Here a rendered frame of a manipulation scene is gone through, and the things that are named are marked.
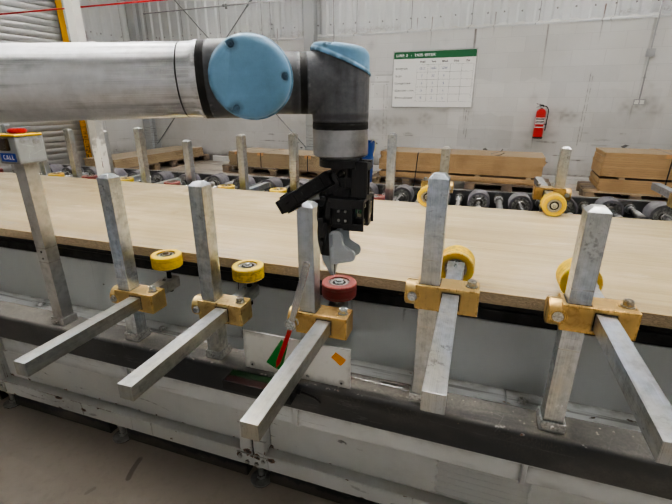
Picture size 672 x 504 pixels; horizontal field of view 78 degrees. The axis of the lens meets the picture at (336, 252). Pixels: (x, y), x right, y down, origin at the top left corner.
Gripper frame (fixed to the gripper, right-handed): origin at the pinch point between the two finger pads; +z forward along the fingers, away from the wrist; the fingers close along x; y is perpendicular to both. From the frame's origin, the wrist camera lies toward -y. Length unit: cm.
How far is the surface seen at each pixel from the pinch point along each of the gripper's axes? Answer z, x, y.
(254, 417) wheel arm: 14.5, -24.4, -3.0
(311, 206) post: -9.6, 6.4, -5.9
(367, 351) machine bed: 35.4, 27.8, 1.0
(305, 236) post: -3.4, 6.1, -7.2
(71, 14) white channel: -67, 102, -164
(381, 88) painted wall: -51, 734, -158
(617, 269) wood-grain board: 10, 46, 60
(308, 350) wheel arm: 14.5, -5.9, -2.1
